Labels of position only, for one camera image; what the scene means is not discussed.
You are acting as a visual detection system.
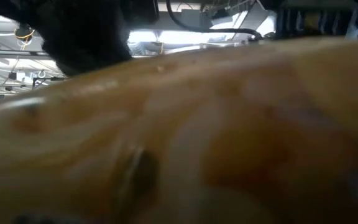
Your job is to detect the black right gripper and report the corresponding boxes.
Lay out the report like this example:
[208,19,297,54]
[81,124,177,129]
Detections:
[275,0,358,40]

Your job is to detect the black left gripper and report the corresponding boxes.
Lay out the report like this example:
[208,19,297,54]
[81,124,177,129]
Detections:
[0,0,160,77]

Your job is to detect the yellow Maruchan ramen pack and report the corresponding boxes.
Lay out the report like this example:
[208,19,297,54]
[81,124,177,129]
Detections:
[0,35,358,224]

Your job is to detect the black gantry frame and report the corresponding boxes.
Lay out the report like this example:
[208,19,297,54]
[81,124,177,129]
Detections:
[31,76,67,91]

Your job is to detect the black ceiling cord reel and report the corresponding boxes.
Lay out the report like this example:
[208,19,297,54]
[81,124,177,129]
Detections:
[14,24,36,43]

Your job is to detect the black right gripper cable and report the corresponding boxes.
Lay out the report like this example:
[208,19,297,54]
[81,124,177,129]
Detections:
[165,0,264,40]

